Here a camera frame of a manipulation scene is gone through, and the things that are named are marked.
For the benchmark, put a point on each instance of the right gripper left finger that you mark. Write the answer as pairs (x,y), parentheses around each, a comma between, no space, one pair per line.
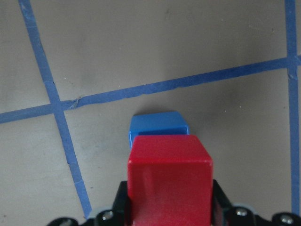
(116,216)

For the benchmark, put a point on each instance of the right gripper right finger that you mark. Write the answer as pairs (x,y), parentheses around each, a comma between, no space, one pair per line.
(226,213)

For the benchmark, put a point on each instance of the red block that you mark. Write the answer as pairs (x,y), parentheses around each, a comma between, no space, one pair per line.
(170,181)

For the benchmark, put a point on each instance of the blue block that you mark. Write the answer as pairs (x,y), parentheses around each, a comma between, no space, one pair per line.
(165,123)

